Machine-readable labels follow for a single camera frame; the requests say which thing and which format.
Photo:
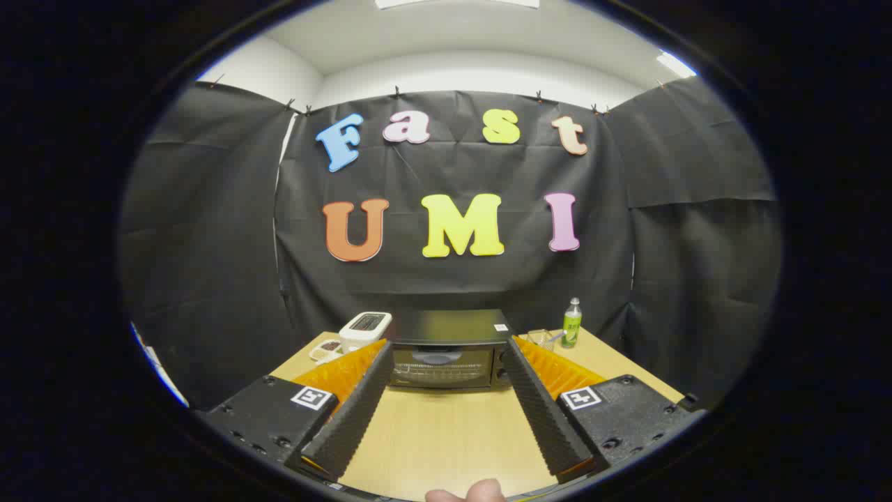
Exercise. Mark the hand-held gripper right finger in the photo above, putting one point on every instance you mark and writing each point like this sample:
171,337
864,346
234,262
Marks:
540,418

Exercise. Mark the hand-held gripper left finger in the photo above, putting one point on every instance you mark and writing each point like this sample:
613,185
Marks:
355,418

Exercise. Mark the black toaster oven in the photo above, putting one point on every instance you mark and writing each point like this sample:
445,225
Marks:
446,326

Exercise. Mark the white pop-up toaster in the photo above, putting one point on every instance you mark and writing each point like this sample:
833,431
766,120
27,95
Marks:
366,331

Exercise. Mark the clear glass container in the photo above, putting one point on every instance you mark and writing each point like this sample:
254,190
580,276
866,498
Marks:
540,340

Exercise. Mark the small white snack dish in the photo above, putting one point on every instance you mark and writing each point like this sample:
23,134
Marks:
324,346

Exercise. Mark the green drink bottle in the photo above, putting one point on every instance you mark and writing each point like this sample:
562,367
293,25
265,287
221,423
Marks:
571,328

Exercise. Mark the long ceiling light panel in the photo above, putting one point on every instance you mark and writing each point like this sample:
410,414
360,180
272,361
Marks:
453,3

